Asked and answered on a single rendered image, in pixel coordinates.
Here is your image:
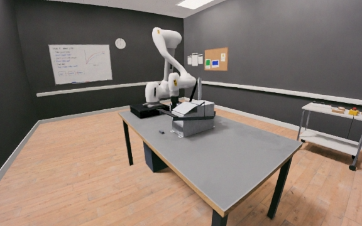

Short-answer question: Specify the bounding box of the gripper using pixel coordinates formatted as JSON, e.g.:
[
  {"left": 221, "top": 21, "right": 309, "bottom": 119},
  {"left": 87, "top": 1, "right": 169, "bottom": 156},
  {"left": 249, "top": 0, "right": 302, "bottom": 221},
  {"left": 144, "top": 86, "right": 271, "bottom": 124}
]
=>
[{"left": 170, "top": 96, "right": 179, "bottom": 111}]

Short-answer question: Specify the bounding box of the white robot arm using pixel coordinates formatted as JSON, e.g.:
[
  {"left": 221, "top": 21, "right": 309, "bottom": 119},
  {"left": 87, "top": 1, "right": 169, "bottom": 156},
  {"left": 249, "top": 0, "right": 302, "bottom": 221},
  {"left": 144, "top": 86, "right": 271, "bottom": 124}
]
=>
[{"left": 143, "top": 28, "right": 196, "bottom": 108}]

